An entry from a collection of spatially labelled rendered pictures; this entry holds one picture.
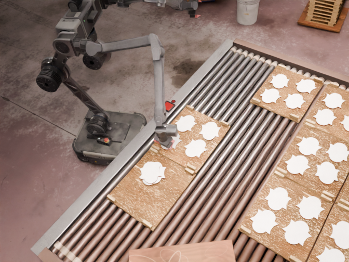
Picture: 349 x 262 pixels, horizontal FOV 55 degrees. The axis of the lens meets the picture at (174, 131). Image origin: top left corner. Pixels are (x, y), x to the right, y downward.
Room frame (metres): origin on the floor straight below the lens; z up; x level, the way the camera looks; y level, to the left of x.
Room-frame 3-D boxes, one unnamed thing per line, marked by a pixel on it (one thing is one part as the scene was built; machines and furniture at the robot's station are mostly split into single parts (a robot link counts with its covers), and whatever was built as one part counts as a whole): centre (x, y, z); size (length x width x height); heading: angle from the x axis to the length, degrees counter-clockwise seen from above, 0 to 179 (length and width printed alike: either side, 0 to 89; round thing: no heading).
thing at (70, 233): (1.41, 0.08, 0.90); 1.95 x 0.05 x 0.05; 137
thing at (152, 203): (0.98, 0.18, 0.93); 0.41 x 0.35 x 0.02; 137
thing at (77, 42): (1.70, 0.47, 1.45); 0.09 x 0.08 x 0.12; 161
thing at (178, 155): (1.29, -0.10, 0.93); 0.41 x 0.35 x 0.02; 138
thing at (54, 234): (1.46, 0.13, 0.89); 2.08 x 0.09 x 0.06; 137
